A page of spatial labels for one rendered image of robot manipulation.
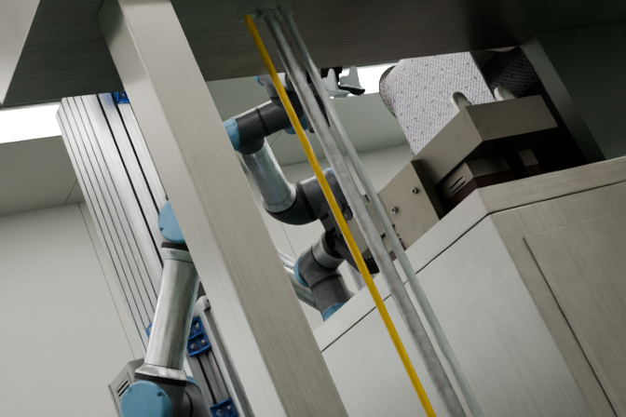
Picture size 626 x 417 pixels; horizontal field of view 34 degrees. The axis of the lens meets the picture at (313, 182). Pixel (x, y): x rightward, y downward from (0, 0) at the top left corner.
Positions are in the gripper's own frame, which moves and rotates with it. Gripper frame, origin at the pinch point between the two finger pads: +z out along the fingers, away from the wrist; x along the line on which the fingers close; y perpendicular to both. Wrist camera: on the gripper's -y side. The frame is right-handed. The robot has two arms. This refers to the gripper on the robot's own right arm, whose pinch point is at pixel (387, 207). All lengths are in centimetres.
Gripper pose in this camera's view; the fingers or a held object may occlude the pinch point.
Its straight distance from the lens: 198.3
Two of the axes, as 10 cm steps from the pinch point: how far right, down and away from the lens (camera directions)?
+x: 8.2, -1.5, 5.6
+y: -3.9, -8.6, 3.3
